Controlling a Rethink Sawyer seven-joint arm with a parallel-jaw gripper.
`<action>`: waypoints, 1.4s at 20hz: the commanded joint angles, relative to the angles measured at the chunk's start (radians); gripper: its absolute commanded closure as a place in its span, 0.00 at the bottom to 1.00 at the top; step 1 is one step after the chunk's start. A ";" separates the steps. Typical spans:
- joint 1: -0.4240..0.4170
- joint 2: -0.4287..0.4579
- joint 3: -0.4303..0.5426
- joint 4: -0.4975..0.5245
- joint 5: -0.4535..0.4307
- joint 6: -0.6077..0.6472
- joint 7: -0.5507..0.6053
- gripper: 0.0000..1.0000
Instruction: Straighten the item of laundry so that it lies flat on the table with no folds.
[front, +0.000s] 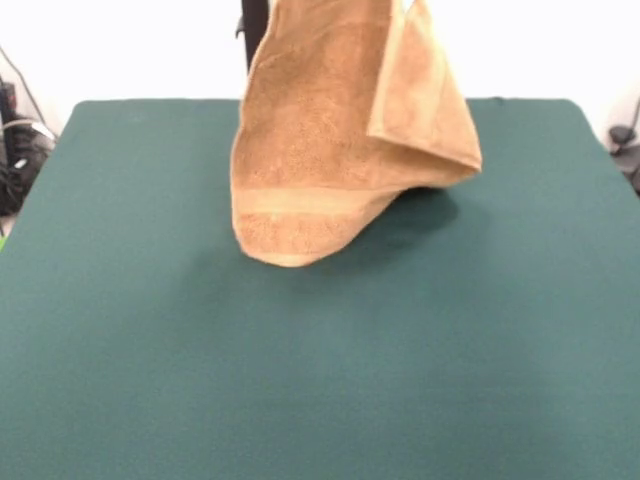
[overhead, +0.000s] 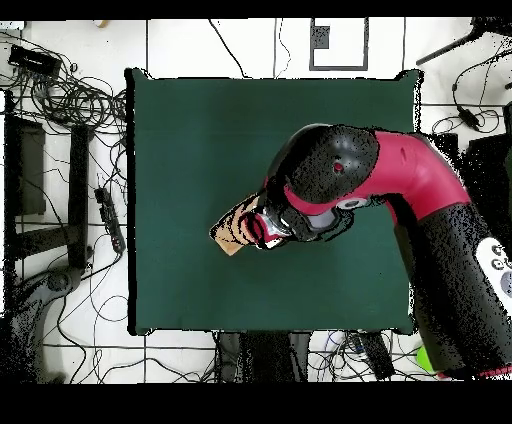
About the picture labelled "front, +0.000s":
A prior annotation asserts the orange terry towel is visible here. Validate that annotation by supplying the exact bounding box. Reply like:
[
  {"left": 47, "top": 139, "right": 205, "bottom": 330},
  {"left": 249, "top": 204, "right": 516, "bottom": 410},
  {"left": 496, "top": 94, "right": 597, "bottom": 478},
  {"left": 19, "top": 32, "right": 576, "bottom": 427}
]
[{"left": 229, "top": 0, "right": 484, "bottom": 269}]

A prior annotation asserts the dark green table cloth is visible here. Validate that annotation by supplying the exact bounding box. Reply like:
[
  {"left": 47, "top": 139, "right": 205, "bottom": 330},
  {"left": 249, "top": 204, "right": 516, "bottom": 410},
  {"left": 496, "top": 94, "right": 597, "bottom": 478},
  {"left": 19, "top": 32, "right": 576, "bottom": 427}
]
[{"left": 0, "top": 97, "right": 640, "bottom": 480}]

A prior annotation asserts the black robot pedestal frame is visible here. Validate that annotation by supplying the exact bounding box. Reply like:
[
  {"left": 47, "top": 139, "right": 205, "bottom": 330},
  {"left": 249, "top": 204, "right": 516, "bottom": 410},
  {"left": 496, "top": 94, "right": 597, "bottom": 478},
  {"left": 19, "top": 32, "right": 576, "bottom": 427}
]
[{"left": 233, "top": 0, "right": 262, "bottom": 77}]

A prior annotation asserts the black cable bundle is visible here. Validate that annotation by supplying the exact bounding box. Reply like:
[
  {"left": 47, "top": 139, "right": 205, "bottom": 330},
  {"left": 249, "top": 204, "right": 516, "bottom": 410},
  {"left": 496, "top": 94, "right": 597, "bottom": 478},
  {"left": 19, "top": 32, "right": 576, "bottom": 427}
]
[{"left": 0, "top": 117, "right": 57, "bottom": 217}]

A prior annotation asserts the black clamp with cable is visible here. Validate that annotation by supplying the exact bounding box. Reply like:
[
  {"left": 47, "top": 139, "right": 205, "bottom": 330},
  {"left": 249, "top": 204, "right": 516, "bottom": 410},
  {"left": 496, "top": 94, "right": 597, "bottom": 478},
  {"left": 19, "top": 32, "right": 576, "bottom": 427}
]
[{"left": 607, "top": 124, "right": 640, "bottom": 196}]

